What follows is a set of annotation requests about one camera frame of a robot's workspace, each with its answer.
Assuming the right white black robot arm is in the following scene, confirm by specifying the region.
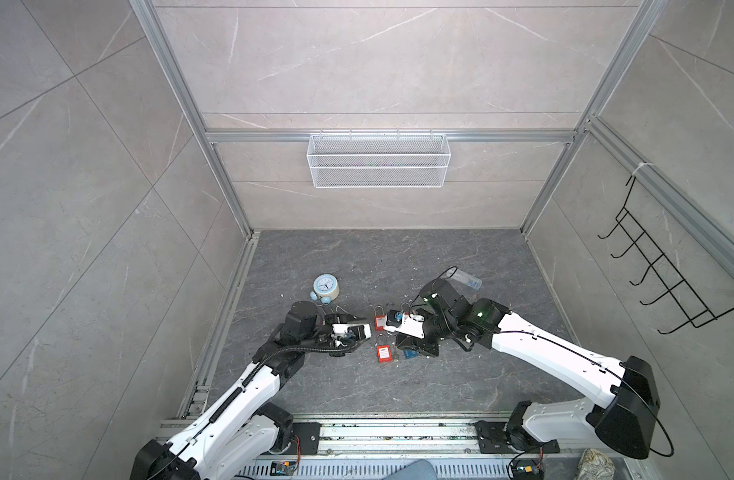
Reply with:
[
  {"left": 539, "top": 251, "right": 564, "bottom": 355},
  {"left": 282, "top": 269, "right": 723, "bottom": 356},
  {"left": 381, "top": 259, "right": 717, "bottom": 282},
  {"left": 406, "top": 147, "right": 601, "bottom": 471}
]
[{"left": 385, "top": 267, "right": 665, "bottom": 459}]

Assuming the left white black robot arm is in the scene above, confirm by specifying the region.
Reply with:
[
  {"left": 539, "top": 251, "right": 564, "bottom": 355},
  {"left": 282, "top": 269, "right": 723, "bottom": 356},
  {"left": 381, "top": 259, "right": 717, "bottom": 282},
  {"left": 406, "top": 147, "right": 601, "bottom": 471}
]
[{"left": 130, "top": 301, "right": 372, "bottom": 479}]

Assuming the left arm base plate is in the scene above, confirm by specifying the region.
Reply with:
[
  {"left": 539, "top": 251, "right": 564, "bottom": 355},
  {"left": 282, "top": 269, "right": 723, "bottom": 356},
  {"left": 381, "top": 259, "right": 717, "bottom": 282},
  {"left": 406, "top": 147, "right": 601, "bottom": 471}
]
[{"left": 268, "top": 422, "right": 322, "bottom": 455}]

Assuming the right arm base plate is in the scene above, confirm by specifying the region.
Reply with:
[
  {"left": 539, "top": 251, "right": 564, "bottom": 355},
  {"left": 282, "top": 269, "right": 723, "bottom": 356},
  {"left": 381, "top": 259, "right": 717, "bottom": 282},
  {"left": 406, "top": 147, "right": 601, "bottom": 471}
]
[{"left": 473, "top": 420, "right": 561, "bottom": 454}]

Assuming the white wire mesh basket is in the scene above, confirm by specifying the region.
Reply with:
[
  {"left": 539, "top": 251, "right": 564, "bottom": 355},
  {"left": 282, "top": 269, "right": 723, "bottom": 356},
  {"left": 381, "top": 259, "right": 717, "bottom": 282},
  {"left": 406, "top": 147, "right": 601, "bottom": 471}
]
[{"left": 306, "top": 133, "right": 452, "bottom": 189}]

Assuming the black wire hook rack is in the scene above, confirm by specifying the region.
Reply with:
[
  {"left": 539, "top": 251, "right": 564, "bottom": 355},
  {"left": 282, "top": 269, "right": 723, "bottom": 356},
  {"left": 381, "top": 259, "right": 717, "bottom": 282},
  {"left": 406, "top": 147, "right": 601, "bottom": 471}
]
[{"left": 597, "top": 175, "right": 734, "bottom": 336}]

